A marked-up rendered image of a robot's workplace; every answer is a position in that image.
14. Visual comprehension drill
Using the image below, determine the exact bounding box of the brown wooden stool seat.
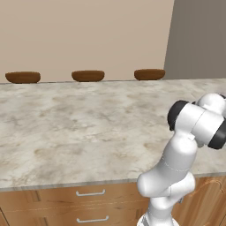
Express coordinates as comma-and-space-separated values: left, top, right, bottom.
4, 71, 41, 85
133, 68, 166, 81
71, 70, 106, 83

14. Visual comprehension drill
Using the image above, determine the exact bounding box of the wooden drawer front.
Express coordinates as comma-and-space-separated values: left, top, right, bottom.
2, 202, 151, 226
0, 183, 150, 214

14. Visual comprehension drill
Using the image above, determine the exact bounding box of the silver drawer handle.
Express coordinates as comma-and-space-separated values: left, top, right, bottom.
75, 189, 106, 198
76, 215, 109, 224

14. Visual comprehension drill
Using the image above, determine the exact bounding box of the wooden cupboard door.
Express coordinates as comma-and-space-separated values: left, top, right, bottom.
171, 176, 226, 226

